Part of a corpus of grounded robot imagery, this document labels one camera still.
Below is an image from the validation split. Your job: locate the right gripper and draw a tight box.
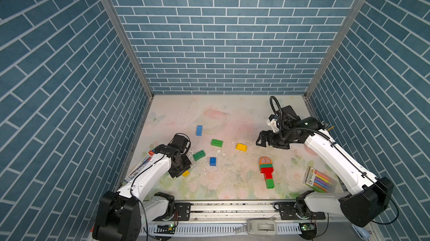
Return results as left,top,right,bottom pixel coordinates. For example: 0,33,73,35
254,128,290,149

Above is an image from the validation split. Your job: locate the long green lego brick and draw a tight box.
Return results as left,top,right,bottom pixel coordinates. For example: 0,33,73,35
259,163,273,169
193,150,206,161
211,139,224,148

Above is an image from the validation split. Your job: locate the small blue lego brick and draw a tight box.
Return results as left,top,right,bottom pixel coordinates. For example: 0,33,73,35
209,157,217,167

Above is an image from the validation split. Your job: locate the orange round lego piece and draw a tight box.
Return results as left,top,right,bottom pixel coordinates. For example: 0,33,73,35
259,157,272,165

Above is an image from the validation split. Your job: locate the long red lego brick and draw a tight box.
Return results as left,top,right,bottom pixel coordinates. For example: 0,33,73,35
260,167,274,173

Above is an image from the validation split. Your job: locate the small green lego brick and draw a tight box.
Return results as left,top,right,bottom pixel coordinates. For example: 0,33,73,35
265,179,275,189

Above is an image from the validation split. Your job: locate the long green lego brick front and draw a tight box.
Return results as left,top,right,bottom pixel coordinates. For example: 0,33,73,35
259,163,273,169

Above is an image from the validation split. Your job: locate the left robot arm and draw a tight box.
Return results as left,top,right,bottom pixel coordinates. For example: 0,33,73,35
92,133,191,241

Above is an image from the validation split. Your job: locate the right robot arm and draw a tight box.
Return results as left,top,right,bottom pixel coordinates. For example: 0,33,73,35
256,97,394,227

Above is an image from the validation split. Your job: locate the long blue lego brick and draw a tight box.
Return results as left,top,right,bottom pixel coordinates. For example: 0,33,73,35
196,125,203,136

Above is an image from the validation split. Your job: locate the long green lego brick back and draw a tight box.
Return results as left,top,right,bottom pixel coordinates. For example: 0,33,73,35
211,139,224,148

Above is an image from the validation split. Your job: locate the yellow rounded lego brick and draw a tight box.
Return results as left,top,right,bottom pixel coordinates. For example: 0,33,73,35
235,143,247,152

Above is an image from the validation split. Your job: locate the pack of coloured markers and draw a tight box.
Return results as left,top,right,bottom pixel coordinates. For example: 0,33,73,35
304,167,337,193

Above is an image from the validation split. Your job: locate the light blue stapler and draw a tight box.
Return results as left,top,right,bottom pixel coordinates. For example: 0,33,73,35
352,224,371,241

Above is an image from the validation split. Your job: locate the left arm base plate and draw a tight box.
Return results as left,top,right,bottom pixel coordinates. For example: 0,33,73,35
153,203,191,222

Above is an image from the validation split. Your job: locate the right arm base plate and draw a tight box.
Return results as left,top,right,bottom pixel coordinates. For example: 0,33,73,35
272,201,326,220

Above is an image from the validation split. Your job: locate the white slotted cable duct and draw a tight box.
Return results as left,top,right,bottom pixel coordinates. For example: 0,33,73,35
148,223,302,238

